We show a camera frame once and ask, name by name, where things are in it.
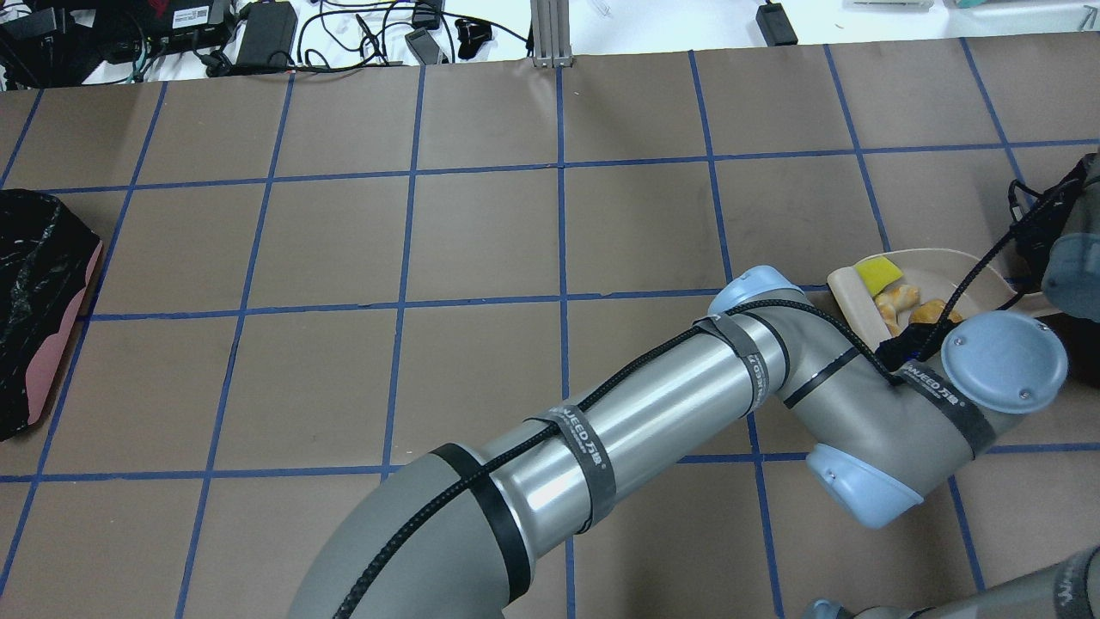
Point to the aluminium frame post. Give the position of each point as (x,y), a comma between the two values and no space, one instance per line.
(550,34)

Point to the croissant bread piece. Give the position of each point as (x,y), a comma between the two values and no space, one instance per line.
(892,302)

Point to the yellow sponge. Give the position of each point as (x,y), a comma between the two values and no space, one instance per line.
(877,274)

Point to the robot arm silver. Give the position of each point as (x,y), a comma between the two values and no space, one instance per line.
(457,533)
(1074,258)

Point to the bin with black bag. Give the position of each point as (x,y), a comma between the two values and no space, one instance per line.
(48,255)

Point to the black power brick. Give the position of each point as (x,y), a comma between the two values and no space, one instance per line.
(269,30)

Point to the black power adapter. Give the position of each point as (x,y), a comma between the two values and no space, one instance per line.
(774,25)

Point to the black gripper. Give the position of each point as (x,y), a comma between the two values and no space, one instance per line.
(1083,345)

